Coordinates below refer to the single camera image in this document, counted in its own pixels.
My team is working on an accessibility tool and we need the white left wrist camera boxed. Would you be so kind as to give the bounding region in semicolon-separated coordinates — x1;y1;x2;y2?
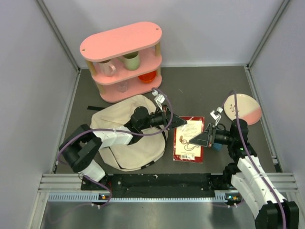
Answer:
153;94;165;109

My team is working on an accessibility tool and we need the clear glass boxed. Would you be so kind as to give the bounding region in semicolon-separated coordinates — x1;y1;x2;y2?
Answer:
116;81;128;93

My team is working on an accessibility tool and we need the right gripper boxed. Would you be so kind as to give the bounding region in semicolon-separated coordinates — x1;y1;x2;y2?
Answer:
189;123;235;147

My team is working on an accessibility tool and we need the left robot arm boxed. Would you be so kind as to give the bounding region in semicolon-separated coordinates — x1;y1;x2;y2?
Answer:
59;105;187;189

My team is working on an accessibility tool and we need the green mug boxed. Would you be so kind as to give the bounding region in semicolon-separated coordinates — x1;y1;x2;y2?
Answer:
118;52;141;71

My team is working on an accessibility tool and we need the cream and pink plate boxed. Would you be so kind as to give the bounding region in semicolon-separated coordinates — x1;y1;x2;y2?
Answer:
224;94;262;125

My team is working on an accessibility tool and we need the pink three-tier shelf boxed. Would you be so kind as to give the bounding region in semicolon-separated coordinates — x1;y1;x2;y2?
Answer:
80;21;163;103

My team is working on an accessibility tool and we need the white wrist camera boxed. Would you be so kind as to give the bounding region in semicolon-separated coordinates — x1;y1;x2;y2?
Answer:
210;107;223;125
153;94;165;109

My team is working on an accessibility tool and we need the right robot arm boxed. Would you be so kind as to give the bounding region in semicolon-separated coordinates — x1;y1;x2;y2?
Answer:
189;119;299;229

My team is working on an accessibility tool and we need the cream canvas backpack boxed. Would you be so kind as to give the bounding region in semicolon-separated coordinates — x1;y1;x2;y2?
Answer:
90;95;168;172

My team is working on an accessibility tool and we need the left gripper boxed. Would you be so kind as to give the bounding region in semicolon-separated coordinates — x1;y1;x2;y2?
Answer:
140;104;187;130

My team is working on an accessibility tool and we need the orange bowl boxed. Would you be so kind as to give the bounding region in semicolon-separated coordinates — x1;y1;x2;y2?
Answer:
138;71;157;83

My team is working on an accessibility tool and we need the red-bordered white book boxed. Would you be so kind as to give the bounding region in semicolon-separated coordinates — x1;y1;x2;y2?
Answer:
173;116;204;164

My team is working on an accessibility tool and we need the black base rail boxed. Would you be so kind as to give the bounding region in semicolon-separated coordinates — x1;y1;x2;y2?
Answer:
81;173;239;199

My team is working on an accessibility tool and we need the pink mug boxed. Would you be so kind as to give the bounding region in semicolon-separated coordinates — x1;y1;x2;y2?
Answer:
98;60;116;77

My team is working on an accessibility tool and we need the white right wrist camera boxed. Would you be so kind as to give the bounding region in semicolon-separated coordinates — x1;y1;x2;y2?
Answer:
210;107;223;125

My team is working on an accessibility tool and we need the grey cable duct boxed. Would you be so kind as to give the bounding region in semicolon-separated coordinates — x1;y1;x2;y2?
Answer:
47;190;241;204

